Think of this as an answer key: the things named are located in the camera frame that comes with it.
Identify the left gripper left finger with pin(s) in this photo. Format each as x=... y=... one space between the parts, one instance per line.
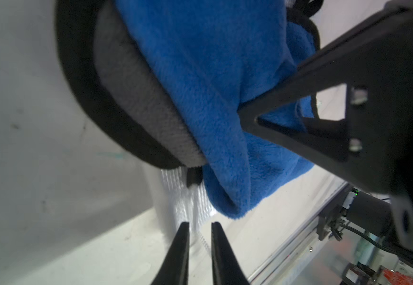
x=175 y=267

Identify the blue microfiber cleaning cloth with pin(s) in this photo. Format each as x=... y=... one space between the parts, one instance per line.
x=165 y=79

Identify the clear white mesh document bag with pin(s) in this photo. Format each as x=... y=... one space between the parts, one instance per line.
x=175 y=202

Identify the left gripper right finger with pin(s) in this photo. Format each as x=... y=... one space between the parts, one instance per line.
x=225 y=267

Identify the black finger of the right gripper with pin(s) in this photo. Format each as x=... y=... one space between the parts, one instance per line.
x=320 y=117

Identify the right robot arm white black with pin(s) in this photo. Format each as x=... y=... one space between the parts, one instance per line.
x=371 y=211

